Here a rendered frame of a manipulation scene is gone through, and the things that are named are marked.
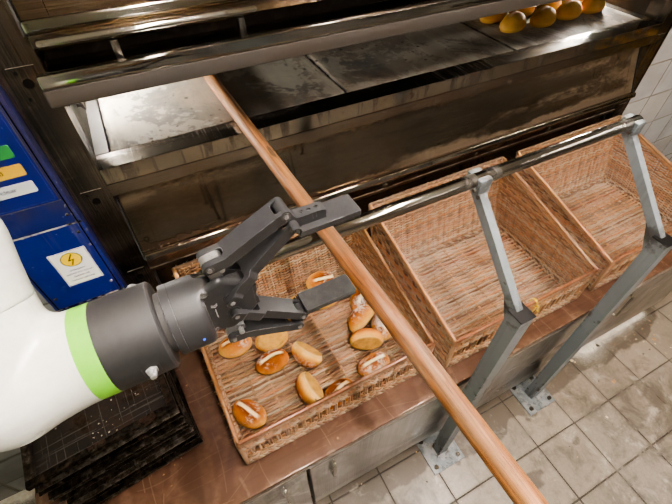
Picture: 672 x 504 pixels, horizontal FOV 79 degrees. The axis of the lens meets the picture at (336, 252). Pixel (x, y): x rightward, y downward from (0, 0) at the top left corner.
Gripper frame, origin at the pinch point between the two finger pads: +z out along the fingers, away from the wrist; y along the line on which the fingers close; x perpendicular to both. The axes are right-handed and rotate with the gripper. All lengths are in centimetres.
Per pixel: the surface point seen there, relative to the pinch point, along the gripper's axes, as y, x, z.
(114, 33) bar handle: -11.9, -45.2, -14.4
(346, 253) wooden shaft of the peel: 13.1, -9.6, 6.0
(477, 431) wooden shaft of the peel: 13.4, 21.3, 6.1
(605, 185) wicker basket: 75, -39, 150
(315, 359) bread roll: 69, -22, 4
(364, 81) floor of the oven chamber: 16, -64, 42
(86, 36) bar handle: -12, -45, -18
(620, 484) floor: 134, 45, 94
